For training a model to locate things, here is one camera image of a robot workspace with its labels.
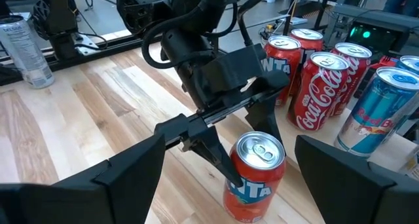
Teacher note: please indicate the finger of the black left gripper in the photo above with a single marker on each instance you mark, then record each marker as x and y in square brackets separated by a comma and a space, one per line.
[209, 148]
[262, 117]

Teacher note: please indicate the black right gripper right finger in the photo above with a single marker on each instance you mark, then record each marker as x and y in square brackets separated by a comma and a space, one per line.
[353, 194]

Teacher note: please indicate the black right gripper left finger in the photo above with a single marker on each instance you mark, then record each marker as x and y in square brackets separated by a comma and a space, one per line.
[98, 194]

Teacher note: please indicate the red Fanta can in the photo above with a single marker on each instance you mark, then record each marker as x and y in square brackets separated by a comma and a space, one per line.
[258, 191]
[283, 70]
[307, 37]

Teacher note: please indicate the red Coca-Cola can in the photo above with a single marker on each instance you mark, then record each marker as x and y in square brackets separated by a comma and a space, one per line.
[357, 63]
[317, 96]

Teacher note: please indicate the white Celsius energy drink can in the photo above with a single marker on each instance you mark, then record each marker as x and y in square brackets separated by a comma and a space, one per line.
[413, 166]
[26, 53]

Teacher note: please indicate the blue silver Red Bull can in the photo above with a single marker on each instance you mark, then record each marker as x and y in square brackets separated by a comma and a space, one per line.
[410, 64]
[376, 119]

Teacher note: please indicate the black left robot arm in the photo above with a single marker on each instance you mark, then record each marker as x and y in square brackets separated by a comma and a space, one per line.
[144, 8]

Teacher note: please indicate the black mat orange striped edge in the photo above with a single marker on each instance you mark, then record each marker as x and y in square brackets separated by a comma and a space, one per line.
[307, 8]

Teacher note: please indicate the red black equipment case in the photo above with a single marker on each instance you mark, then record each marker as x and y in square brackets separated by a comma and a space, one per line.
[386, 63]

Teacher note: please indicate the person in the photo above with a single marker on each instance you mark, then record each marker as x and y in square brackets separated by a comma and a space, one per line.
[402, 1]

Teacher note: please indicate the black aluminium table frame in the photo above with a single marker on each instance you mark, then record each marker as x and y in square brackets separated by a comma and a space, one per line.
[108, 48]

